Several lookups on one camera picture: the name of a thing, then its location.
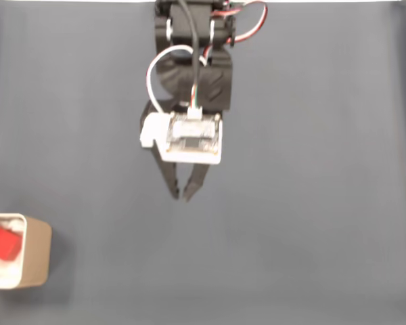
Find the beige box white inside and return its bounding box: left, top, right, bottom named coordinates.
left=0, top=212, right=53, bottom=290

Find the dark blue-grey table mat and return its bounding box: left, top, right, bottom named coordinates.
left=0, top=1, right=406, bottom=325

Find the white mounted camera circuit board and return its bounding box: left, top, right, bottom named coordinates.
left=139, top=111, right=223, bottom=166

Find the red cube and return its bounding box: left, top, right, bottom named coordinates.
left=0, top=226, right=24, bottom=262

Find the white padding material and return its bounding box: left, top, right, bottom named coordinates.
left=0, top=216, right=25, bottom=282

